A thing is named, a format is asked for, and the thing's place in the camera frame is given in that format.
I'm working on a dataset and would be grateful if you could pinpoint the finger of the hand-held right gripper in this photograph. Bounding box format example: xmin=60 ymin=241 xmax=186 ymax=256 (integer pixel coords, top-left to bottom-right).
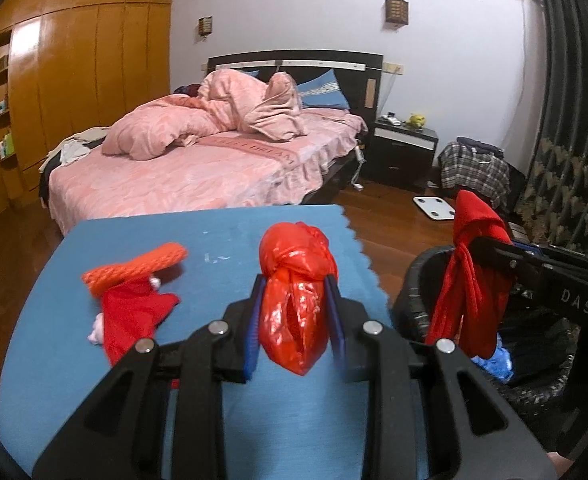
xmin=471 ymin=236 xmax=545 ymax=283

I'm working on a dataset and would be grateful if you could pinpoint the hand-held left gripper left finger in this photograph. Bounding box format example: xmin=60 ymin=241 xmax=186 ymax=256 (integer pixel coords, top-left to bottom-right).
xmin=31 ymin=274 xmax=267 ymax=480

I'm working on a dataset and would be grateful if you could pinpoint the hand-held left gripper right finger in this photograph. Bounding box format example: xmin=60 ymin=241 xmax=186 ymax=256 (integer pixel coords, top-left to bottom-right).
xmin=323 ymin=274 xmax=557 ymax=480

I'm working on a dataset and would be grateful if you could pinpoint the red plastic bag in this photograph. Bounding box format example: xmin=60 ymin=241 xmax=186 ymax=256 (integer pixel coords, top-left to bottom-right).
xmin=258 ymin=221 xmax=339 ymax=376

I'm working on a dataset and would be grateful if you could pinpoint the long red cloth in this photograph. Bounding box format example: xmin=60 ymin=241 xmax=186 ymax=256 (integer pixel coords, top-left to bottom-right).
xmin=425 ymin=190 xmax=514 ymax=359

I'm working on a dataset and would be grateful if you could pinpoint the black round trash bin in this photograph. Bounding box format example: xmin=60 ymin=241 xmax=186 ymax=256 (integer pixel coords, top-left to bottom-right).
xmin=391 ymin=245 xmax=575 ymax=411

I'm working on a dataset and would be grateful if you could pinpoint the dark bag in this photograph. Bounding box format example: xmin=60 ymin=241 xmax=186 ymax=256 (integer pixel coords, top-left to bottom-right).
xmin=504 ymin=167 xmax=528 ymax=226

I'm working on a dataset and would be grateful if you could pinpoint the white bathroom scale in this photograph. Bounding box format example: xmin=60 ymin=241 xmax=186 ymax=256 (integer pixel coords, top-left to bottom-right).
xmin=413 ymin=195 xmax=457 ymax=222

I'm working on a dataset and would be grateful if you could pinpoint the plaid fabric bag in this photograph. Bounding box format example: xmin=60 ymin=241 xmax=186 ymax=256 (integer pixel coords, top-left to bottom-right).
xmin=438 ymin=137 xmax=512 ymax=211

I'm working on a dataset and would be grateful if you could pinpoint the blue plastic wrapper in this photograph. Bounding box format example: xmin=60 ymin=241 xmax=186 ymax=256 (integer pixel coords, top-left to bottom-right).
xmin=474 ymin=347 xmax=516 ymax=384

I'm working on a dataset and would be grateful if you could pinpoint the black plastic bin liner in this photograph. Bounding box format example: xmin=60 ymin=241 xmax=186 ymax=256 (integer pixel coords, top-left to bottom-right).
xmin=404 ymin=252 xmax=575 ymax=411

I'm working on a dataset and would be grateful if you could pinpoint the red fabric glove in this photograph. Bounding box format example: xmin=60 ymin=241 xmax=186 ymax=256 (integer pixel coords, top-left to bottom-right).
xmin=99 ymin=280 xmax=181 ymax=367

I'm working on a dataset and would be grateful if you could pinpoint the orange foam net tube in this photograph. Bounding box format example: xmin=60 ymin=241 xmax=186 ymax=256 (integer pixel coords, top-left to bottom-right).
xmin=81 ymin=242 xmax=190 ymax=297

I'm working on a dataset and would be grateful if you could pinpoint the dark nightstand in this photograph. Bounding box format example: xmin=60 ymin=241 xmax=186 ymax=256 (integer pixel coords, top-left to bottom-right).
xmin=366 ymin=117 xmax=439 ymax=192

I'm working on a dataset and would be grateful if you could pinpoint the white crumpled tissue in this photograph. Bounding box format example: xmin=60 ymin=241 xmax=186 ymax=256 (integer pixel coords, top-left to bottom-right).
xmin=88 ymin=312 xmax=106 ymax=346

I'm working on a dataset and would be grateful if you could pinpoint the pink bed sheet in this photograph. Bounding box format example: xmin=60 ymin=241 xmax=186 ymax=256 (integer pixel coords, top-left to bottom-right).
xmin=49 ymin=110 xmax=370 ymax=235

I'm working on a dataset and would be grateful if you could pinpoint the dark patterned curtain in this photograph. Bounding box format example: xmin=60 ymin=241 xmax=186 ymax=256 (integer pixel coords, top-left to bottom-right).
xmin=514 ymin=0 xmax=588 ymax=261

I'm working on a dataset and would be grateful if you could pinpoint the blue scalloped table cloth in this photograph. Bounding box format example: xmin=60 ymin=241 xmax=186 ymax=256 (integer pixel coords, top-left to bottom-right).
xmin=0 ymin=204 xmax=390 ymax=480

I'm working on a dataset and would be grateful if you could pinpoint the pink duvet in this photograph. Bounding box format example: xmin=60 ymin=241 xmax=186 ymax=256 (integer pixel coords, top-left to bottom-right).
xmin=101 ymin=69 xmax=309 ymax=161

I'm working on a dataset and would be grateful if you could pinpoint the large blue pillow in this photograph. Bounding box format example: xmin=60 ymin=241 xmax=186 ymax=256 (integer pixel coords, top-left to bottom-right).
xmin=296 ymin=69 xmax=351 ymax=111

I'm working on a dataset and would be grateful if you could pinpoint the dark wooden bed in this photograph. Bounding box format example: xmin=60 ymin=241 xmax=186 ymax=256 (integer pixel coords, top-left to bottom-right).
xmin=39 ymin=51 xmax=385 ymax=236

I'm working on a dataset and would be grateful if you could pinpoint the white clothes pile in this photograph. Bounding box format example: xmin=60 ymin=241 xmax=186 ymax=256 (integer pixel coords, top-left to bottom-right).
xmin=39 ymin=127 xmax=110 ymax=171

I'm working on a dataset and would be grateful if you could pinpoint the wooden wardrobe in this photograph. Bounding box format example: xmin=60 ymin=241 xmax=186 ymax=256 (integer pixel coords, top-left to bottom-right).
xmin=0 ymin=0 xmax=175 ymax=233

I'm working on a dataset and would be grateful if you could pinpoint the large brown wall lamp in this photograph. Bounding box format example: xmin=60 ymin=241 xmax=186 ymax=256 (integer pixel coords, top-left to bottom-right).
xmin=385 ymin=0 xmax=409 ymax=26

